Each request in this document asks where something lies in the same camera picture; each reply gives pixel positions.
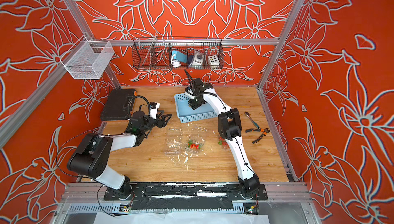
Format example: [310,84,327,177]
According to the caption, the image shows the clear clamshell container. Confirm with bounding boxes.
[218,137,230,151]
[164,127,183,155]
[184,136,205,155]

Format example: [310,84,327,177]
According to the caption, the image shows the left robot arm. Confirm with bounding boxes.
[67,102,172,200]

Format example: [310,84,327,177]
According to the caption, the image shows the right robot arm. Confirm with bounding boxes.
[185,78,260,198]

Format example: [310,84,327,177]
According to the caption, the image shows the blue perforated plastic basket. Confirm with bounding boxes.
[174,93,218,123]

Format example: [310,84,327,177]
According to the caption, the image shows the black plastic tool case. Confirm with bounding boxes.
[100,89,137,121]

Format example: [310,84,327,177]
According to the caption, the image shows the grey box with dials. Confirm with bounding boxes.
[188,51,204,67]

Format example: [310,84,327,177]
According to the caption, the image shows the white button box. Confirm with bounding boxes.
[207,55,220,69]

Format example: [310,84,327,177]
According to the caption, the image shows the blue white device in basket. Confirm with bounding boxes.
[170,50,187,68]

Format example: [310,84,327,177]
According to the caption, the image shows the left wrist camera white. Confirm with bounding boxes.
[148,101,161,119]

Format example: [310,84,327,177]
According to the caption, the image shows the black wire wall basket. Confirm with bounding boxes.
[131,36,224,70]

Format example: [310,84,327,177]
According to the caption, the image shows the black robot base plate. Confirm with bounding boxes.
[104,183,268,213]

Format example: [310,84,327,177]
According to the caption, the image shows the orange handled pliers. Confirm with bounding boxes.
[244,111,270,144]

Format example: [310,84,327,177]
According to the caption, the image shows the clear acrylic wall box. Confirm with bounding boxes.
[62,41,115,80]

